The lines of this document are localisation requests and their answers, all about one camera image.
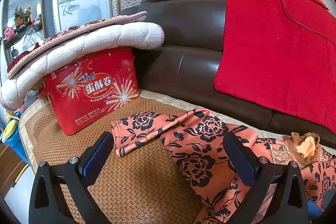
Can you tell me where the orange black floral garment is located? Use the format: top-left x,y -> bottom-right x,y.
111,109 -> 335,223

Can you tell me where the beige lace garment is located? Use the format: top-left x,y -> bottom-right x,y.
270,132 -> 329,169

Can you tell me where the blue yellow toy container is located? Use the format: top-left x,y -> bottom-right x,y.
3,111 -> 30,165

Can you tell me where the red egg roll tin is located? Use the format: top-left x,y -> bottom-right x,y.
38,47 -> 139,135

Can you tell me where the white quilted folded blanket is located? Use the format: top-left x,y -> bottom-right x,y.
1,22 -> 165,111

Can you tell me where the red knit blanket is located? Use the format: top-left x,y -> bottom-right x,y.
214,0 -> 335,131

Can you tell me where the maroon floral folded blanket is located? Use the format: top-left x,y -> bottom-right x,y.
7,11 -> 147,79

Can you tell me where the artificial flower arrangement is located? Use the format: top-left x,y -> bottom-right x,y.
14,6 -> 42,32

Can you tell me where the dark brown leather sofa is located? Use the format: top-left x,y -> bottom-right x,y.
123,0 -> 335,148

